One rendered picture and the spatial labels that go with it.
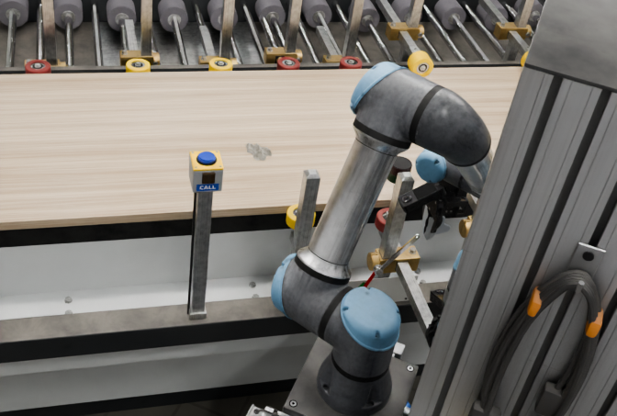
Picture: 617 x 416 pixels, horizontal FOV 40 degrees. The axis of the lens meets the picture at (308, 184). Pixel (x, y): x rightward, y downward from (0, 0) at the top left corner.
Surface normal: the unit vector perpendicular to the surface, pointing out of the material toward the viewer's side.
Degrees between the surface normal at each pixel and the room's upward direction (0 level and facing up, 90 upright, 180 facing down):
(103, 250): 90
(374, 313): 8
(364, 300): 8
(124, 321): 0
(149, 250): 90
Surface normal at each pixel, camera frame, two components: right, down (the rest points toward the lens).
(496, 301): -0.35, 0.55
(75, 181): 0.13, -0.78
